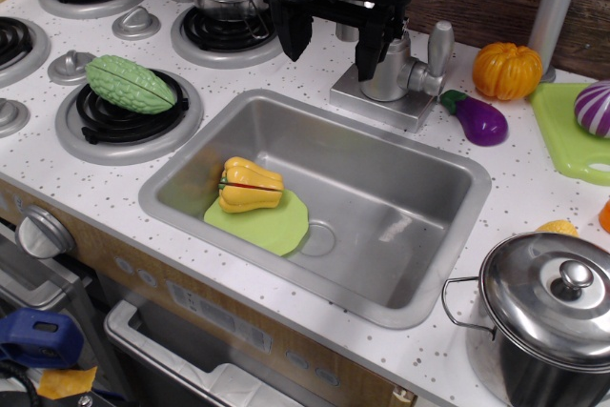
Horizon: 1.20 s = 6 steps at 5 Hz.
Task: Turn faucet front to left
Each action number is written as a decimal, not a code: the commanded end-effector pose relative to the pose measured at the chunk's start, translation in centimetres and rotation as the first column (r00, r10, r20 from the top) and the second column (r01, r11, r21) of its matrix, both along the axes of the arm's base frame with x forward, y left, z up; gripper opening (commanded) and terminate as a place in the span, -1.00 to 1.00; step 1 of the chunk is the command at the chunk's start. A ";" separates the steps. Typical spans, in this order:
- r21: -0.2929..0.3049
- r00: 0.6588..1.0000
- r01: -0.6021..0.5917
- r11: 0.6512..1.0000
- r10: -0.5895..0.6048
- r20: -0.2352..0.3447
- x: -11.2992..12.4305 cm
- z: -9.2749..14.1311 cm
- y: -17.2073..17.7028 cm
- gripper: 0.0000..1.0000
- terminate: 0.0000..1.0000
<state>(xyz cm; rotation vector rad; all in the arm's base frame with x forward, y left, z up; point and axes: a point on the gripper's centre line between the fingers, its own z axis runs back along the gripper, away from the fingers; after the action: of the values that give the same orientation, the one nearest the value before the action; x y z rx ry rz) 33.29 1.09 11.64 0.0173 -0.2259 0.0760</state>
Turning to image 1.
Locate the silver toy faucet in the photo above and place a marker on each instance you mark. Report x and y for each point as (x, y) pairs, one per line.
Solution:
(381, 98)

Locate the back right stove burner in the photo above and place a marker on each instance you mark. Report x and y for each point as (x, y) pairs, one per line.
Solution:
(224, 44)

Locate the orange toy pumpkin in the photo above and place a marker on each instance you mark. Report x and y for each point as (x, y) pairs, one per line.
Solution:
(506, 71)

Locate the purple toy eggplant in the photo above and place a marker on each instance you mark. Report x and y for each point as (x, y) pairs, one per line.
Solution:
(482, 124)

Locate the yellow toy bell pepper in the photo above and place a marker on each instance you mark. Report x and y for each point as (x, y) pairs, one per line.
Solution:
(244, 186)

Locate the stainless steel sink basin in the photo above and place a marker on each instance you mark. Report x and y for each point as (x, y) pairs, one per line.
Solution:
(387, 217)

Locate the light green plastic plate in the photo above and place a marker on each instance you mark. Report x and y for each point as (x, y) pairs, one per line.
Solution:
(279, 230)

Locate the green toy bitter gourd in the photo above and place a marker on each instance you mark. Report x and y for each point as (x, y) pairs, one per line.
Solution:
(128, 85)

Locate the green plastic cutting board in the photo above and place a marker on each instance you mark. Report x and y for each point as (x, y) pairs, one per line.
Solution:
(575, 152)

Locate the grey support pole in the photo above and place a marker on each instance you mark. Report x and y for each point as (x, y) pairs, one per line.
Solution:
(544, 35)

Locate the front right stove burner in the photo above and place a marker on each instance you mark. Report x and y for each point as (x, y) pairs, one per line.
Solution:
(94, 130)

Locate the purple striped toy onion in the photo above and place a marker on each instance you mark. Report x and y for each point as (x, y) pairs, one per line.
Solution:
(591, 109)

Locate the yellow toy lemon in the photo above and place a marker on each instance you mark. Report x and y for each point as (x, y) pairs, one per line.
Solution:
(559, 227)

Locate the front left stove burner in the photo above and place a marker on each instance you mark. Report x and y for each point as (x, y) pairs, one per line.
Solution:
(24, 49)

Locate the orange toy piece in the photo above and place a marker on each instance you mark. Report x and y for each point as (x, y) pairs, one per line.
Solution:
(604, 217)

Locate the silver oven dial knob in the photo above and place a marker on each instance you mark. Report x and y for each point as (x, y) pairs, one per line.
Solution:
(41, 235)

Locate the large steel pot with lid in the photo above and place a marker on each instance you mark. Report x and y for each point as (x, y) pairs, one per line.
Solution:
(539, 333)

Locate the silver dishwasher door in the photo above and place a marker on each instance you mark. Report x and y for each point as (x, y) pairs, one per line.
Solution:
(173, 363)

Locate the silver oven door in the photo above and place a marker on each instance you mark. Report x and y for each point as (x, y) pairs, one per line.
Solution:
(27, 282)

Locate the yellow tape piece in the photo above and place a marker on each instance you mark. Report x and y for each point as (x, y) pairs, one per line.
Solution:
(59, 383)

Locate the silver faucet lever handle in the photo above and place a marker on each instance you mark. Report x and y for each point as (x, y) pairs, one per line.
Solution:
(429, 77)

